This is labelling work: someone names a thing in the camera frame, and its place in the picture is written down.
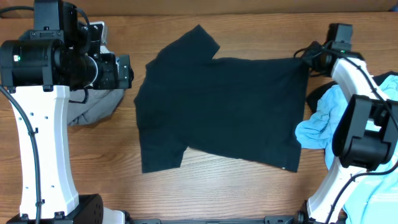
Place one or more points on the black t-shirt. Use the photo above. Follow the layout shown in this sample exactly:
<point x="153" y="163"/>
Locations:
<point x="237" y="108"/>

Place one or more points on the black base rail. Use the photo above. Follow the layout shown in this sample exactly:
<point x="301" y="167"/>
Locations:
<point x="278" y="219"/>

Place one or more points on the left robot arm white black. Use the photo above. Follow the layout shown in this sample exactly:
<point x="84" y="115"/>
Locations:
<point x="63" y="52"/>

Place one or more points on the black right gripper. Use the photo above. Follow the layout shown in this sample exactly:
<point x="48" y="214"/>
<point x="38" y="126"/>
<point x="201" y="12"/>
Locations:
<point x="308" y="54"/>

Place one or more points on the folded grey shorts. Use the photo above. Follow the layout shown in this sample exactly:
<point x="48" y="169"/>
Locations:
<point x="100" y="104"/>

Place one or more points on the black garment under blue shirt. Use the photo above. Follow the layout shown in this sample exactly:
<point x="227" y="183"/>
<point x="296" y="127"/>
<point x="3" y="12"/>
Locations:
<point x="331" y="95"/>

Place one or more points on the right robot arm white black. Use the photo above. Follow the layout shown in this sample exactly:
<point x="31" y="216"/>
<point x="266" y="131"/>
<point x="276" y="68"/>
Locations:
<point x="366" y="135"/>

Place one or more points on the light blue t-shirt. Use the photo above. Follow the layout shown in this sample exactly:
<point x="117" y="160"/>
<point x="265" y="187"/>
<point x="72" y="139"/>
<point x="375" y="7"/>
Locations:
<point x="374" y="201"/>

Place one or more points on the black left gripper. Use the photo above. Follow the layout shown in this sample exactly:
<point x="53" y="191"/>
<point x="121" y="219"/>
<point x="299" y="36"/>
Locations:
<point x="108" y="65"/>

